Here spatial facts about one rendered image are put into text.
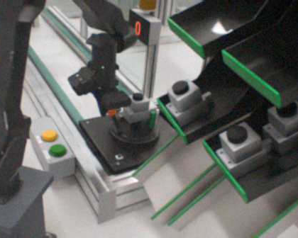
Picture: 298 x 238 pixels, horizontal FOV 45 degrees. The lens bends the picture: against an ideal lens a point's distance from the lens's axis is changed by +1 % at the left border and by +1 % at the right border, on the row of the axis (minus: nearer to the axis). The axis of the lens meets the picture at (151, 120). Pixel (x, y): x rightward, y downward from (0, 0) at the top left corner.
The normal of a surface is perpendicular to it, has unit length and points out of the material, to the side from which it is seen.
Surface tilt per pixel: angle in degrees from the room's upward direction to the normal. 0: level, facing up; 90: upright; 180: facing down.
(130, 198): 90
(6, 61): 73
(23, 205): 0
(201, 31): 25
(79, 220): 0
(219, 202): 45
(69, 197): 0
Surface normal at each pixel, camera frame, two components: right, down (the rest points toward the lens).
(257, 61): -0.30, -0.71
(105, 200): 0.50, 0.52
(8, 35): -0.43, 0.17
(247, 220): -0.59, -0.51
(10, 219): 0.10, -0.83
